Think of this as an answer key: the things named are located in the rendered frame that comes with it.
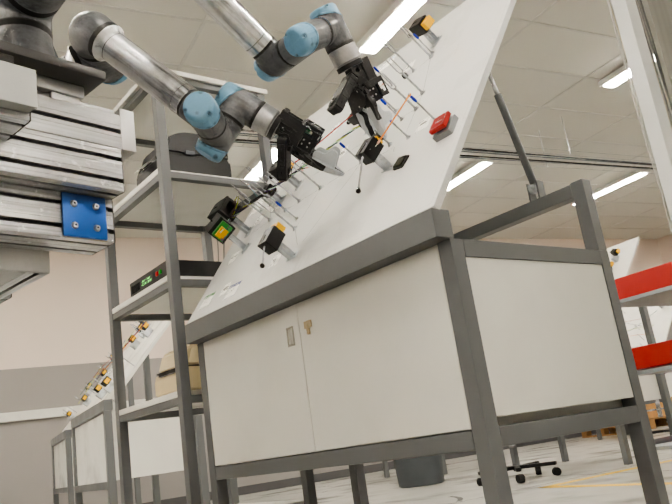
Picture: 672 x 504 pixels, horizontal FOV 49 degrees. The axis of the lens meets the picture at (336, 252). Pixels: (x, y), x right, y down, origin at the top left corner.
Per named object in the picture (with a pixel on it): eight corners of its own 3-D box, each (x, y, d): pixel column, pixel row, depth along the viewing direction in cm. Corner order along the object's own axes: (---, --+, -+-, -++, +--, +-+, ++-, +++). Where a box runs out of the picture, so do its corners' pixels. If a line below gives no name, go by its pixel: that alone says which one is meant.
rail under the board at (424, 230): (436, 236, 154) (431, 207, 156) (185, 344, 242) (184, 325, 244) (454, 238, 158) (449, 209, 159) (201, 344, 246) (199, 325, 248)
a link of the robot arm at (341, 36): (300, 18, 186) (319, 12, 192) (320, 58, 187) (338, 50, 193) (321, 4, 180) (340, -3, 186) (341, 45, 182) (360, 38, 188)
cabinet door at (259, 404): (314, 451, 191) (295, 303, 201) (214, 466, 232) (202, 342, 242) (320, 450, 192) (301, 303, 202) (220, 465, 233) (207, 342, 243)
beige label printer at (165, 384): (184, 391, 250) (178, 334, 255) (154, 400, 265) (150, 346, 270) (257, 386, 270) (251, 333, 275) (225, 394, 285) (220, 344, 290)
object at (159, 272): (168, 276, 257) (167, 258, 259) (129, 300, 284) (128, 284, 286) (249, 278, 278) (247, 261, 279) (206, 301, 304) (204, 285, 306)
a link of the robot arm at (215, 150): (184, 137, 173) (209, 99, 175) (197, 154, 184) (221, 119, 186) (211, 152, 172) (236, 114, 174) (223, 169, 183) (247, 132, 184)
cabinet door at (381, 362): (468, 429, 149) (434, 244, 159) (313, 451, 190) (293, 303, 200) (476, 428, 151) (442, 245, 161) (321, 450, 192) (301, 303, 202)
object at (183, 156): (163, 173, 270) (158, 124, 275) (136, 194, 287) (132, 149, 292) (233, 182, 289) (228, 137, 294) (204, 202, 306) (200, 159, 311)
